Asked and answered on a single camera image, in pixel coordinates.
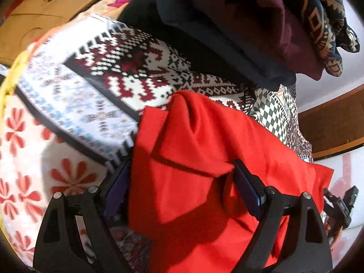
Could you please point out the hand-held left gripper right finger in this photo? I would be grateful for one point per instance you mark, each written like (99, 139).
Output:
(250, 190)

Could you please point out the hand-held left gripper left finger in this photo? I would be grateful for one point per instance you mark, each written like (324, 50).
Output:
(116, 189)

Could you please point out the red zip jacket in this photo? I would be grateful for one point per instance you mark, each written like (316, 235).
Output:
(199, 148)

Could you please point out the white sliding wardrobe door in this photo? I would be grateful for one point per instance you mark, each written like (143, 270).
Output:
(349, 170)

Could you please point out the patchwork patterned bedsheet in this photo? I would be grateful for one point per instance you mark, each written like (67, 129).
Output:
(71, 105)

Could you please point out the yellow cloth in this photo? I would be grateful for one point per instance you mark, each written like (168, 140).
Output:
(5, 91)

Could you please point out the dark navy folded garment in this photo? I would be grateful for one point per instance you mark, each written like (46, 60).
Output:
(199, 48)

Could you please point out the maroon folded garment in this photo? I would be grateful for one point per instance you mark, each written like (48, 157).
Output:
(256, 20)

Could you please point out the dark patterned folded garment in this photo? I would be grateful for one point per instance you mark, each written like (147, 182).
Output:
(321, 20)

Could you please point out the wooden wardrobe frame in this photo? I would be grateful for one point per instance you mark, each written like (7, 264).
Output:
(330, 125)

